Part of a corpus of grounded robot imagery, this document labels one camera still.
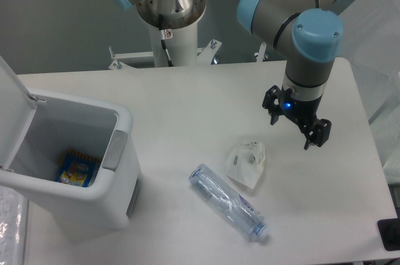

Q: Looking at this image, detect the white plastic wrapper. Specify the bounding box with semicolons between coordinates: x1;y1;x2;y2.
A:
226;140;266;189

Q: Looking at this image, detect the black device at table edge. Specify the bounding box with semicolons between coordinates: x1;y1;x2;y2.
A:
377;218;399;251

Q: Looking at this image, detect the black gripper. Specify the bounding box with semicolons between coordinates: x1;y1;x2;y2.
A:
262;84;332;150

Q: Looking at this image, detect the white pedestal base frame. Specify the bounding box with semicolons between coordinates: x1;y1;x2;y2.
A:
107;39;269;70

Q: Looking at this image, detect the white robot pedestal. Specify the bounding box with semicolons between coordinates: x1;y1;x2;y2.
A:
149;23;198;68

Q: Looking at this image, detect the white trash can lid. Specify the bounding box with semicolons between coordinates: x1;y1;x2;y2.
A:
1;59;37;168

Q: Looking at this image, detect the white trash can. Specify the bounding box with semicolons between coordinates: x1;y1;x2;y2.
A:
1;89;141;229

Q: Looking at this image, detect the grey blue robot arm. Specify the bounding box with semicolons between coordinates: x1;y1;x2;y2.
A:
115;0;343;147

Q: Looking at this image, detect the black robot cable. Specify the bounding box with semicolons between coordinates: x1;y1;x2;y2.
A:
158;14;174;68

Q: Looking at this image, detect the blue yellow snack packet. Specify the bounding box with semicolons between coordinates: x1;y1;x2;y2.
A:
55;149;101;188

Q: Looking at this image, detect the clear plastic water bottle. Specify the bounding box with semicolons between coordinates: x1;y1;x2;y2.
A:
189;164;269;243

